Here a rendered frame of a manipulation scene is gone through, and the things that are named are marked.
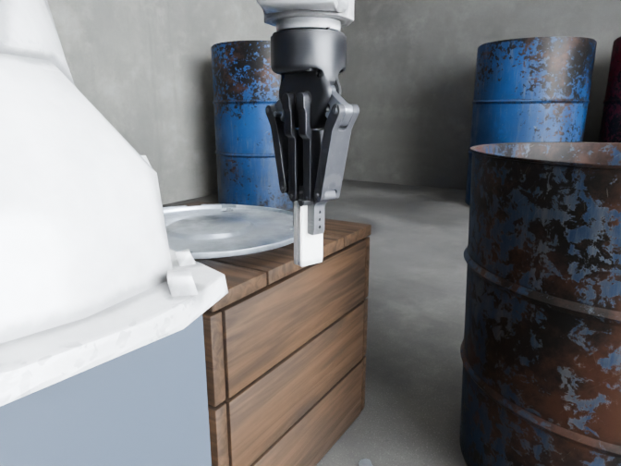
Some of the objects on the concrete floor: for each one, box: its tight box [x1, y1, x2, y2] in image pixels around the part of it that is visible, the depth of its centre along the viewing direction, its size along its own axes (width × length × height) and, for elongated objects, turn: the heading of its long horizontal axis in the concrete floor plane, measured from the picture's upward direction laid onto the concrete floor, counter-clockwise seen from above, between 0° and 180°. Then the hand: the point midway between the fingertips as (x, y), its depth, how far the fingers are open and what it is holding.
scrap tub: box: [459, 141, 621, 466], centre depth 69 cm, size 42×42×48 cm
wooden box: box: [176, 202, 371, 466], centre depth 78 cm, size 40×38×35 cm
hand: (308, 232), depth 52 cm, fingers closed
